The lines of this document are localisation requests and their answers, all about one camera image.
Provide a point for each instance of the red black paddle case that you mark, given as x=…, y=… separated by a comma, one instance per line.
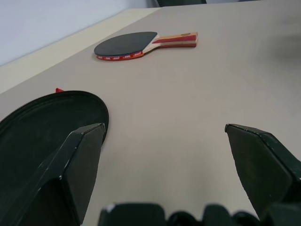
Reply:
x=47, y=113

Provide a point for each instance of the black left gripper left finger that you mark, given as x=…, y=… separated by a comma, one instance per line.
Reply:
x=70, y=169

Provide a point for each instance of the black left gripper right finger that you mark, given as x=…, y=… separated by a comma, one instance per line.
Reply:
x=258, y=164

